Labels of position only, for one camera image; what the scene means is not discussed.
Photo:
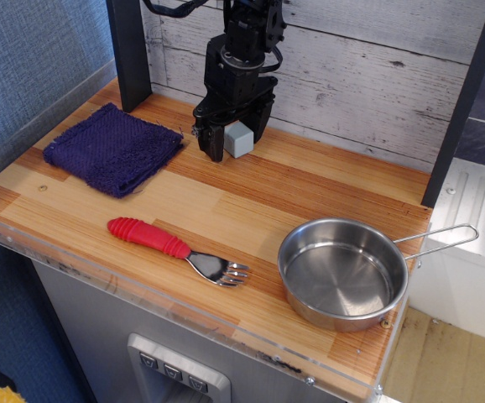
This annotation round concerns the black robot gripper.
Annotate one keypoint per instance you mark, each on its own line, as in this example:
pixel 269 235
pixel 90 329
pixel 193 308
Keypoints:
pixel 237 90

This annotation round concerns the grey square block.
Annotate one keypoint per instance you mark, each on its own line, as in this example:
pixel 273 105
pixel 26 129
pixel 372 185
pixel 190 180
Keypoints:
pixel 238 139

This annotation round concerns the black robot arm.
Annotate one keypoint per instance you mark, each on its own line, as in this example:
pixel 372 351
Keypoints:
pixel 255 25

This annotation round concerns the purple folded cloth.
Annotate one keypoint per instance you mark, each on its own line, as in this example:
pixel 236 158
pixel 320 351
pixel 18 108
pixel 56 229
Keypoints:
pixel 113 151

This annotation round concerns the small steel pan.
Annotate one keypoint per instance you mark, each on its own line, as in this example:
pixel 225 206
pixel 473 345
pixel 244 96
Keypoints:
pixel 342 274

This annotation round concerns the silver button panel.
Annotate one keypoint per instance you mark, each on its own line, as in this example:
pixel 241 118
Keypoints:
pixel 164 375

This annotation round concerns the yellow object bottom left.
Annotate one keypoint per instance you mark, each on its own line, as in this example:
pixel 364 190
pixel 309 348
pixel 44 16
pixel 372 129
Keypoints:
pixel 7 395

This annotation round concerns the red handled metal fork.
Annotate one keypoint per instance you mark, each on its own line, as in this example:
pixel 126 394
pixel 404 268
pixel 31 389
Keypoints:
pixel 214 269

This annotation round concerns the black left post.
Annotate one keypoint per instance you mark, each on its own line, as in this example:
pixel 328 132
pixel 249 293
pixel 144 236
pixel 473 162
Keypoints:
pixel 129 48

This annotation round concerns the black post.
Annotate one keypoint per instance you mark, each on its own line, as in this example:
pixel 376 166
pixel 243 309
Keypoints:
pixel 471 85
pixel 129 48

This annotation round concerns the black right post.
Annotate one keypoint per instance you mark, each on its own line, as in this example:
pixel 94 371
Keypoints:
pixel 471 85

